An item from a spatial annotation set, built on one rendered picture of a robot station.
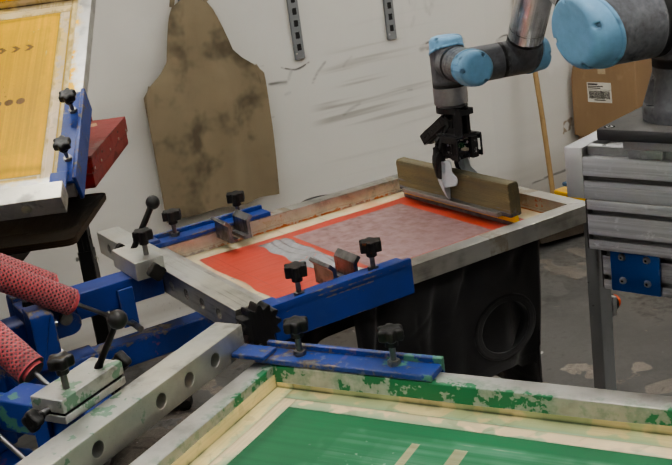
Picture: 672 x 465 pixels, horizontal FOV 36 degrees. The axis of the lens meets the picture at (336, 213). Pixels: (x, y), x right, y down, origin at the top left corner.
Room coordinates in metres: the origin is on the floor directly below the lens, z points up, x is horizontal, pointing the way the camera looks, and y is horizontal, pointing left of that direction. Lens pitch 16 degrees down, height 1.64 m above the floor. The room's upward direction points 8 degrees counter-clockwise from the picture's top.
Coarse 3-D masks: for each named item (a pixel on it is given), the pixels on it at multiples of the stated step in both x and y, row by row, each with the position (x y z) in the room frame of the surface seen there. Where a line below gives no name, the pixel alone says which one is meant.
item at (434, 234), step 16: (416, 224) 2.17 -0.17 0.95; (432, 224) 2.16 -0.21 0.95; (448, 224) 2.14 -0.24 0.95; (464, 224) 2.12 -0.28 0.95; (480, 224) 2.11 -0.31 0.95; (496, 224) 2.09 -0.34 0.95; (384, 240) 2.09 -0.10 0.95; (400, 240) 2.07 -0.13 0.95; (416, 240) 2.06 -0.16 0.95; (432, 240) 2.05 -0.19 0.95; (448, 240) 2.03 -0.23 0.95; (384, 256) 1.98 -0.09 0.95; (400, 256) 1.97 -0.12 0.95; (272, 272) 1.98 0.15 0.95; (256, 288) 1.90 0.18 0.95; (272, 288) 1.89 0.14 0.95; (288, 288) 1.87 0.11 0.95; (304, 288) 1.86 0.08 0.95
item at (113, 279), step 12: (108, 276) 1.84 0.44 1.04; (120, 276) 1.83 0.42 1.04; (84, 288) 1.78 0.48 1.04; (96, 288) 1.78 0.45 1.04; (108, 288) 1.78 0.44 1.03; (120, 288) 1.80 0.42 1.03; (144, 288) 1.82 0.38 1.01; (156, 288) 1.83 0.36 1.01; (84, 300) 1.76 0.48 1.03; (96, 300) 1.77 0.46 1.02; (108, 300) 1.78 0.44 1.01; (84, 312) 1.76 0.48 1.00
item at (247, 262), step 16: (384, 208) 2.33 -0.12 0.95; (400, 208) 2.31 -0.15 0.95; (416, 208) 2.30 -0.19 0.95; (432, 208) 2.28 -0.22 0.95; (320, 224) 2.27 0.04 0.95; (336, 224) 2.25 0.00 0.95; (352, 224) 2.24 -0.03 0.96; (368, 224) 2.22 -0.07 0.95; (384, 224) 2.20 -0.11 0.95; (400, 224) 2.19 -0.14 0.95; (272, 240) 2.20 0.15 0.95; (304, 240) 2.17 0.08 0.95; (320, 240) 2.15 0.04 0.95; (336, 240) 2.13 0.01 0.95; (352, 240) 2.12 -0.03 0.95; (224, 256) 2.13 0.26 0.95; (240, 256) 2.11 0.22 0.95; (256, 256) 2.10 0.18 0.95; (272, 256) 2.08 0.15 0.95; (224, 272) 2.02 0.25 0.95; (240, 272) 2.01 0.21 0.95; (256, 272) 1.99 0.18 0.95
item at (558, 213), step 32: (352, 192) 2.39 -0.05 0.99; (384, 192) 2.44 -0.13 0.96; (544, 192) 2.17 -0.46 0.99; (256, 224) 2.26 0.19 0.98; (288, 224) 2.30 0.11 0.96; (512, 224) 1.97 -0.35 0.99; (544, 224) 1.98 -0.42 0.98; (576, 224) 2.02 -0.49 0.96; (416, 256) 1.86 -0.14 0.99; (448, 256) 1.85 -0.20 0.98; (480, 256) 1.89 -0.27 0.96
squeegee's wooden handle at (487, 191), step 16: (400, 160) 2.39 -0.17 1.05; (416, 160) 2.36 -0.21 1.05; (400, 176) 2.39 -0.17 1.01; (416, 176) 2.33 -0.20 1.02; (432, 176) 2.27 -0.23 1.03; (464, 176) 2.17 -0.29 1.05; (480, 176) 2.14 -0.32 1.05; (432, 192) 2.28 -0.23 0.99; (464, 192) 2.18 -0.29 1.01; (480, 192) 2.13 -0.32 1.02; (496, 192) 2.08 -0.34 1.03; (512, 192) 2.05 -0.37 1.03; (496, 208) 2.09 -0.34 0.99; (512, 208) 2.05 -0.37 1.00
